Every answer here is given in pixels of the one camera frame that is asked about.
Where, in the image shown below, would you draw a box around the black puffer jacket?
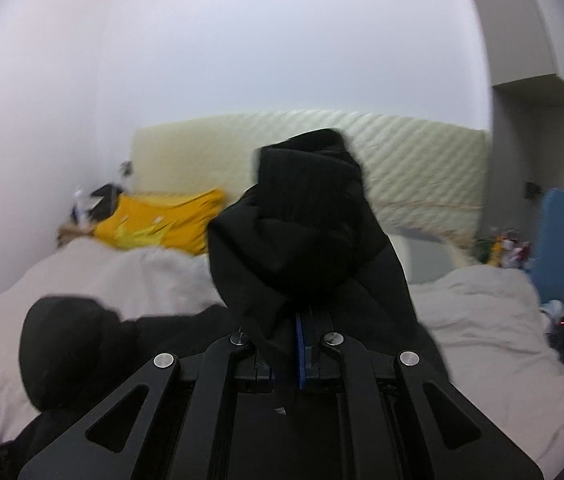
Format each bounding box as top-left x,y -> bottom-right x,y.
0,128 -> 452,461

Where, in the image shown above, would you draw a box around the yellow crown pillow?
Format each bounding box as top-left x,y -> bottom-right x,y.
93,188 -> 226,256

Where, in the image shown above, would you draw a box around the light grey duvet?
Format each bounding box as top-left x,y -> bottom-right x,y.
0,238 -> 564,479

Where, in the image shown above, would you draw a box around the cream quilted headboard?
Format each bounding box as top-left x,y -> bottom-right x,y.
130,110 -> 491,249

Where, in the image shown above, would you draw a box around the small items on shelf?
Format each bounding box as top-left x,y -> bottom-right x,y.
474,228 -> 530,270

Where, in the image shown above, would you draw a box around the white plastic bottle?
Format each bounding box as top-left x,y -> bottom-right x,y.
73,188 -> 90,230

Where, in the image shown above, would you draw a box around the wooden nightstand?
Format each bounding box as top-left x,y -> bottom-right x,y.
56,221 -> 96,248

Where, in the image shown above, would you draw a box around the blue folding chair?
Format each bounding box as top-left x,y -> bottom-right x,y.
529,188 -> 564,304

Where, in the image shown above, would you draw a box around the grey white wardrobe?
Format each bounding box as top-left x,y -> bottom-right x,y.
456,0 -> 564,340

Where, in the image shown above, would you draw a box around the wall power socket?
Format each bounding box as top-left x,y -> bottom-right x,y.
118,160 -> 133,179

